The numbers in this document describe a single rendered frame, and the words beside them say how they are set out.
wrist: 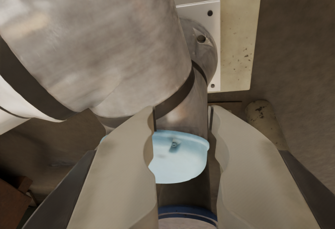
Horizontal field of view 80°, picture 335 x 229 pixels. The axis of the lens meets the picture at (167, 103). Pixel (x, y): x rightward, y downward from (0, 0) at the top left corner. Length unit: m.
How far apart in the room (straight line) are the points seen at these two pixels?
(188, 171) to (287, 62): 0.75
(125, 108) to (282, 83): 0.85
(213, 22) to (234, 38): 0.12
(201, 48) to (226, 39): 0.14
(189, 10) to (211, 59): 0.08
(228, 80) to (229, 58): 0.06
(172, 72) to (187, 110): 0.05
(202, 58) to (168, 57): 0.15
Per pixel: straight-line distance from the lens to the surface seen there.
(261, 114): 0.94
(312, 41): 0.90
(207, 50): 0.32
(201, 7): 0.35
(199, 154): 0.20
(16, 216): 2.16
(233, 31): 0.45
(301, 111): 1.13
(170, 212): 0.93
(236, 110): 1.01
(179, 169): 0.22
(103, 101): 0.17
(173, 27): 0.17
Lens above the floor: 0.71
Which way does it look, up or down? 46 degrees down
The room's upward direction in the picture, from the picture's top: 173 degrees counter-clockwise
